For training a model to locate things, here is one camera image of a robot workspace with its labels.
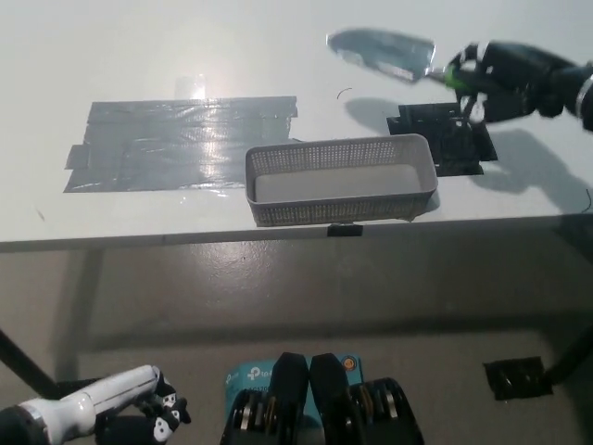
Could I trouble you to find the black robot body blocks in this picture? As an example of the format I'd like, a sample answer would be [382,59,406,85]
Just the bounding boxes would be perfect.
[220,351,425,445]

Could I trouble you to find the grey perforated plastic basket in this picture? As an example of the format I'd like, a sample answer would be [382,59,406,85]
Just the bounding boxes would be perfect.
[244,133,439,228]

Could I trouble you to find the teal router box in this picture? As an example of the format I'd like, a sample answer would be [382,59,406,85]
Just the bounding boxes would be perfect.
[225,354,364,426]

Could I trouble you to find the grey duct tape patch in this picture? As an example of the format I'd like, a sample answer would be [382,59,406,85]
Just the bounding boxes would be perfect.
[61,95,298,195]

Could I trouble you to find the garden trowel black green handle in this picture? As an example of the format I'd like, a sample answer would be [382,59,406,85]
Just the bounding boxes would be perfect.
[326,28,469,89]

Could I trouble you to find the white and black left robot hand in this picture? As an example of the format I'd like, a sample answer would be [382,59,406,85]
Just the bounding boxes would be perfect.
[18,364,192,445]

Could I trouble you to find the small black tape strip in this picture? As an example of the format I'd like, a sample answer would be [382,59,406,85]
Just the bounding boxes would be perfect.
[327,222,363,238]

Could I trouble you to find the black table leg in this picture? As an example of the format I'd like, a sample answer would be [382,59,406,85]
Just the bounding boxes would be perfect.
[544,324,593,386]
[0,328,57,400]

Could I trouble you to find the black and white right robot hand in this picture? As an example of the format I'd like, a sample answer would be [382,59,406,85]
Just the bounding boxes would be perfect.
[447,40,580,124]

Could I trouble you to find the black tape patch on desk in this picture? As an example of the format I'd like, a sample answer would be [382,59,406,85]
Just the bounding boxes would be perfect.
[386,102,498,177]

